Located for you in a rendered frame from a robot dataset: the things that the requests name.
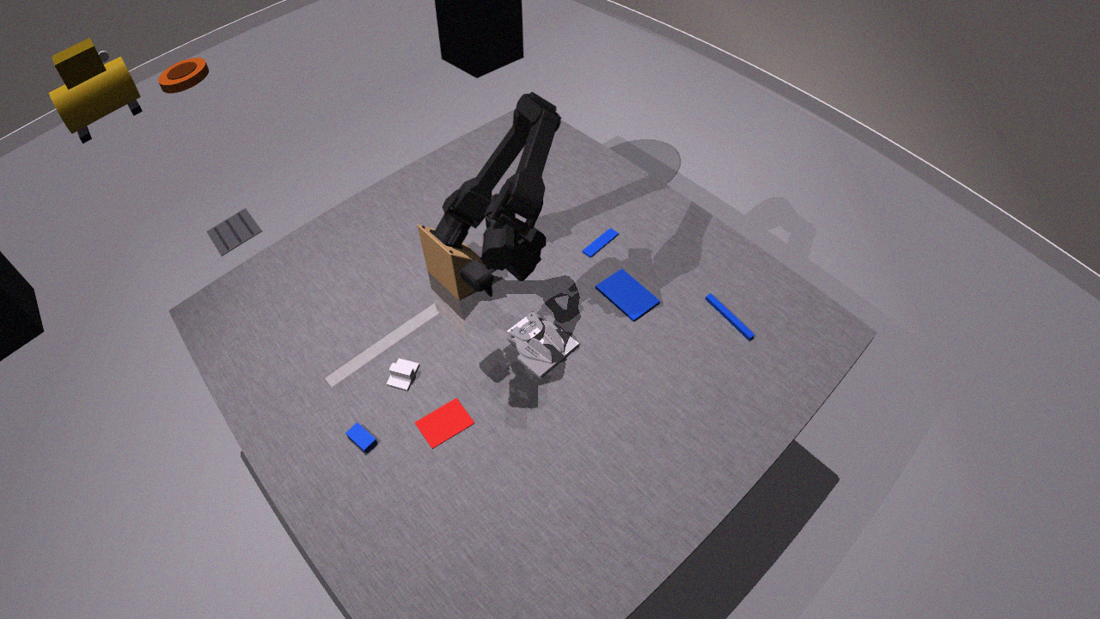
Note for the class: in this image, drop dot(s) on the red flat rectangular plate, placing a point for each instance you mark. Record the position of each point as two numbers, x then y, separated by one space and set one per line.
444 423

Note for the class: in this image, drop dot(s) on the blue rectangular block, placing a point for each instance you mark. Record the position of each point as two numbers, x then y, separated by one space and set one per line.
359 436

